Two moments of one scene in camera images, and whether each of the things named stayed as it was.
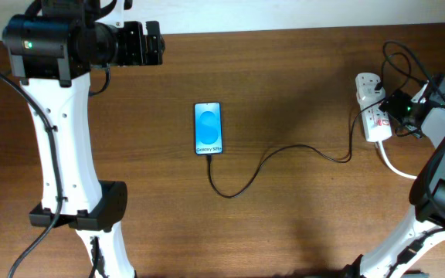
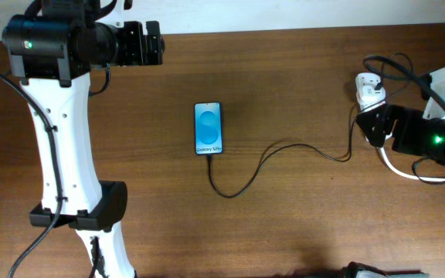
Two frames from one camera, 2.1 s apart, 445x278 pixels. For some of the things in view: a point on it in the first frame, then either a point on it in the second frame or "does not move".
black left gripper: [137, 54] does not move
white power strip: [376, 123] does not move
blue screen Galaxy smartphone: [208, 126] does not move
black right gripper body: [399, 106] → [437, 140]
